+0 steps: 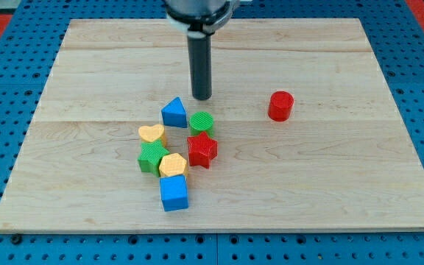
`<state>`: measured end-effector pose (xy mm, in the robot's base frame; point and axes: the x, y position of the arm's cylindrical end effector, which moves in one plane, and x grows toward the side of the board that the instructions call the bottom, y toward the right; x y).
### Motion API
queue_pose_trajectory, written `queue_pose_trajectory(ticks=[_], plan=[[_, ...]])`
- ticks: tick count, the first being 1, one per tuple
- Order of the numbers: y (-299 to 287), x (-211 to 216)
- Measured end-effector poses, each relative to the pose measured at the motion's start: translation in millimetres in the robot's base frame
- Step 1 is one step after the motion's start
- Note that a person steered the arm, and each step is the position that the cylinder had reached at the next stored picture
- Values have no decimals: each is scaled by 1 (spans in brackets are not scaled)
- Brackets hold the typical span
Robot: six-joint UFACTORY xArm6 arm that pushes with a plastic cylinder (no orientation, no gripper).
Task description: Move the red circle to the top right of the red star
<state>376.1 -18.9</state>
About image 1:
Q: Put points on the light wooden board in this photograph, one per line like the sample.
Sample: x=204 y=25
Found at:
x=343 y=161

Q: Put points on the red cylinder block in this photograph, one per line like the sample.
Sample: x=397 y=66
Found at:
x=280 y=105

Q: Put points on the yellow heart block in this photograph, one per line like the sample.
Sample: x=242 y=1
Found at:
x=152 y=133

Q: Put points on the green cylinder block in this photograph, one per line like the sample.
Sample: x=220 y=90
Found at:
x=201 y=122

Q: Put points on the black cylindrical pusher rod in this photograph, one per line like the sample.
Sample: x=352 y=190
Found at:
x=199 y=54

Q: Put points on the yellow hexagon block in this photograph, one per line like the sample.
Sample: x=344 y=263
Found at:
x=172 y=165

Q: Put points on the green star block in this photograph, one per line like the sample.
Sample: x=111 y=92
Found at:
x=151 y=156

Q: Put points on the blue triangle block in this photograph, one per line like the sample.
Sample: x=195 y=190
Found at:
x=174 y=114

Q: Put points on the blue cube block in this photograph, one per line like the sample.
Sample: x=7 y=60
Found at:
x=174 y=192

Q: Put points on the red star block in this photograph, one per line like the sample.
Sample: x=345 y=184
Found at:
x=201 y=150

